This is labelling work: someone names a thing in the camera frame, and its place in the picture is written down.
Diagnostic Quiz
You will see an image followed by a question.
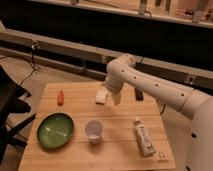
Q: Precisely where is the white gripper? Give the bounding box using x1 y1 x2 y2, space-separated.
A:
103 83 121 105

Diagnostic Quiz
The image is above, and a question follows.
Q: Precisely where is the white sponge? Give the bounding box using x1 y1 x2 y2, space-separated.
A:
95 90 109 105

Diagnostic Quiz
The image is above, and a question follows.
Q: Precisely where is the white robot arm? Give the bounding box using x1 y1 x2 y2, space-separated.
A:
105 54 213 171

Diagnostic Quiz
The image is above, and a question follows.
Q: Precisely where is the black rectangular block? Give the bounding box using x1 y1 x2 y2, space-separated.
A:
135 88 144 101

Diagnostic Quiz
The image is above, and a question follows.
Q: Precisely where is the orange carrot toy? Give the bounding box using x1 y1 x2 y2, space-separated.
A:
57 90 64 106

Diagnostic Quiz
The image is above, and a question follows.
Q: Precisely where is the white plastic bottle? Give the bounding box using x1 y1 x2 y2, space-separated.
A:
133 117 156 157

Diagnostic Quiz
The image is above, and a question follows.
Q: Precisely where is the green bowl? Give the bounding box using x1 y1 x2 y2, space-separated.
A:
37 113 74 150

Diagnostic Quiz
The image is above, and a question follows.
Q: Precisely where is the black chair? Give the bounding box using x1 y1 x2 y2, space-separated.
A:
0 65 35 164

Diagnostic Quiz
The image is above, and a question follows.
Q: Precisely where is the black cable on floor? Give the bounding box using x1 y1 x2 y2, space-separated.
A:
0 42 43 88

